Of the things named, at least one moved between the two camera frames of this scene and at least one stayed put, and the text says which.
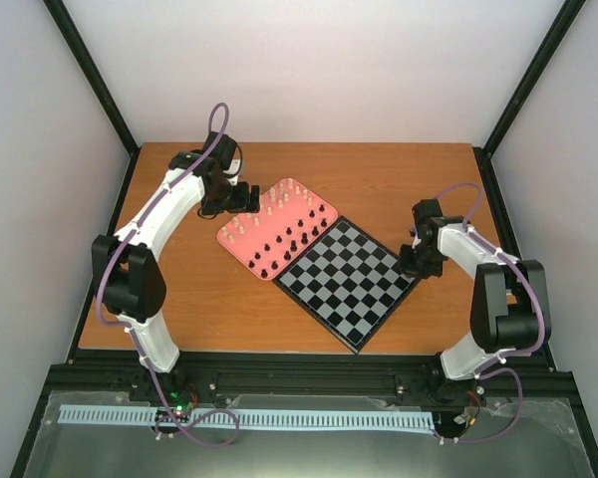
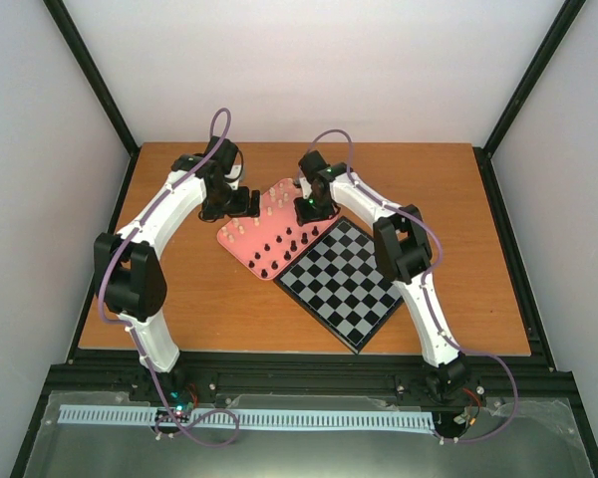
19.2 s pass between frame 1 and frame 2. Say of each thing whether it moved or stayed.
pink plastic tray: stayed
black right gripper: moved
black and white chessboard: stayed
